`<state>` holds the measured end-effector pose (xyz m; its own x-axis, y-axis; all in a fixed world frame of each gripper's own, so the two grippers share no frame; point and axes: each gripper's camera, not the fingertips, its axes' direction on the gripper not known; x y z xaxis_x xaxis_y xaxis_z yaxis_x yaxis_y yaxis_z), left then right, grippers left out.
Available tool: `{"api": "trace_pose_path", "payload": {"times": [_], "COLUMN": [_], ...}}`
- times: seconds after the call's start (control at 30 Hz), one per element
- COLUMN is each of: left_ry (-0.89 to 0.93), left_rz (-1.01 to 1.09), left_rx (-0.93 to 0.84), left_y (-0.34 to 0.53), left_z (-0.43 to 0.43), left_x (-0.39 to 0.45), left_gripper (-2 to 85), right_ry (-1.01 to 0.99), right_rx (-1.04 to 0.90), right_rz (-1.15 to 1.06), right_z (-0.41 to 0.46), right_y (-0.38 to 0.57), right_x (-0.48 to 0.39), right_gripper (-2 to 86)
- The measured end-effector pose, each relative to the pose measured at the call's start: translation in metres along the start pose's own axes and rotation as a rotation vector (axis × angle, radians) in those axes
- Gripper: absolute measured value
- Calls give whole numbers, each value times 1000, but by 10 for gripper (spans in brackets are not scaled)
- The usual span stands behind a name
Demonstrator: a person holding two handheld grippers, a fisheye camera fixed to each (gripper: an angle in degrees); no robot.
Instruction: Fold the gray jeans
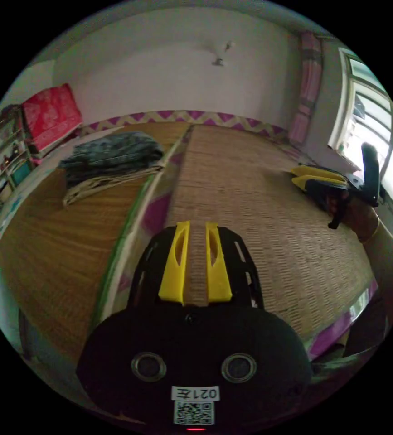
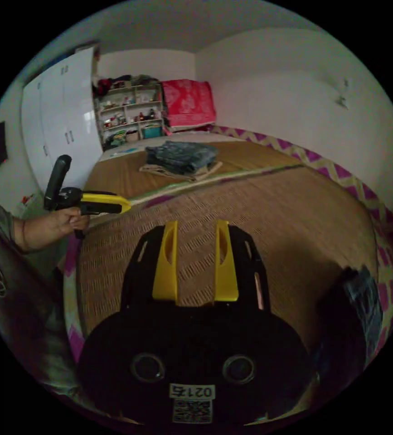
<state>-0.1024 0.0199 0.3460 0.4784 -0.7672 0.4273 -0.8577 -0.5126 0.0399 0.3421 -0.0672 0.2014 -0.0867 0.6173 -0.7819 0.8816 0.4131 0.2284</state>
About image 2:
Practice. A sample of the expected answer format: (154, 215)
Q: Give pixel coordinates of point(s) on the person's left forearm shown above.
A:
(29, 234)

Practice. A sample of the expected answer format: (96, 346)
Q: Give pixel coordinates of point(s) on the person's left hand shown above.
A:
(60, 226)

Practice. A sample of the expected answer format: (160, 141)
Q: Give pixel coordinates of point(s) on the white open shelf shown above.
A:
(131, 112)

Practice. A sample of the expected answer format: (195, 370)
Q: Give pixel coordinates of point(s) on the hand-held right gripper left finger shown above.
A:
(165, 272)

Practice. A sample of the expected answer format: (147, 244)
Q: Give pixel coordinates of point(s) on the person's body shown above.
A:
(9, 289)

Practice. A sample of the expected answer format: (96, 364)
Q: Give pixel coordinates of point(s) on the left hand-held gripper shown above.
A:
(69, 196)

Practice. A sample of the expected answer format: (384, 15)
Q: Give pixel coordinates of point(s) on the white cupboard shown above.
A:
(63, 115)

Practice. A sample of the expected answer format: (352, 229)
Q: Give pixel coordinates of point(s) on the pile of clothes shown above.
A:
(356, 312)
(179, 158)

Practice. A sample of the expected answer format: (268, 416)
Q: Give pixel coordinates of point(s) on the bed with woven mat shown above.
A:
(284, 221)

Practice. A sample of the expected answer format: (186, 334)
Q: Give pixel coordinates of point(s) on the red patterned folded quilt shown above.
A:
(189, 102)

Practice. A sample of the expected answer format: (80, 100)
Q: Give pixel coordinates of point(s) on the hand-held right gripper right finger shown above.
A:
(226, 275)

